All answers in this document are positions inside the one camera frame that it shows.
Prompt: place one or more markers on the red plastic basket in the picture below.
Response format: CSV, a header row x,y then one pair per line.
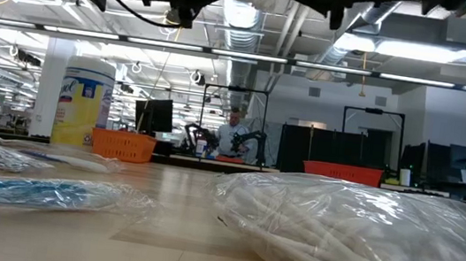
x,y
343,173

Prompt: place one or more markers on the grey cover sheet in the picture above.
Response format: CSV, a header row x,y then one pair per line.
x,y
274,129

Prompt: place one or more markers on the black background robot arm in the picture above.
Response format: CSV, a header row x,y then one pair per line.
x,y
195,130
254,137

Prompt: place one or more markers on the white bottle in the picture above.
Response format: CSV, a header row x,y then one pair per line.
x,y
201,148

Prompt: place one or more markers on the black background equipment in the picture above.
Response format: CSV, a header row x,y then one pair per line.
x,y
434,159

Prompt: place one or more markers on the bagged blue white toothbrush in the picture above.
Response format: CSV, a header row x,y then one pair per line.
x,y
29,192
64,160

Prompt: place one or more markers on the background table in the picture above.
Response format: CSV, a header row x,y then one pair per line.
x,y
264,169

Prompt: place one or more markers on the black monitor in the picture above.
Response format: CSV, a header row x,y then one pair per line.
x,y
155,116

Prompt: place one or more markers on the orange plastic basket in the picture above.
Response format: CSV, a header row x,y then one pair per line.
x,y
122,146

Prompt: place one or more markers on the silver spiral ventilation duct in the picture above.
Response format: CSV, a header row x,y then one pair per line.
x,y
364,18
241,29

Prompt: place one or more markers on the white paper roll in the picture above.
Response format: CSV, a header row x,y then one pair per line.
x,y
405,177

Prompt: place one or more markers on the person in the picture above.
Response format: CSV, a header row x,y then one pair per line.
x,y
232,137

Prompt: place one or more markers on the long led light bar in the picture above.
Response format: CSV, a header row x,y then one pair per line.
x,y
159,43

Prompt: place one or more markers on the white ceiling light fixture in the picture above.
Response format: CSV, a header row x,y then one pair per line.
x,y
403,49

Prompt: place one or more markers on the Lysol wipes canister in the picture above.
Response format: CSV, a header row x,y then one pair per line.
x,y
82,103

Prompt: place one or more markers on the white pillar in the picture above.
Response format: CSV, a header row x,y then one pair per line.
x,y
51,90

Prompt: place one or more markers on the black curtain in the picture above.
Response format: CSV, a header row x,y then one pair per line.
x,y
329,147

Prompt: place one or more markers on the black background rig frame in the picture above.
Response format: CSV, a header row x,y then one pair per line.
x,y
238,89
373,110

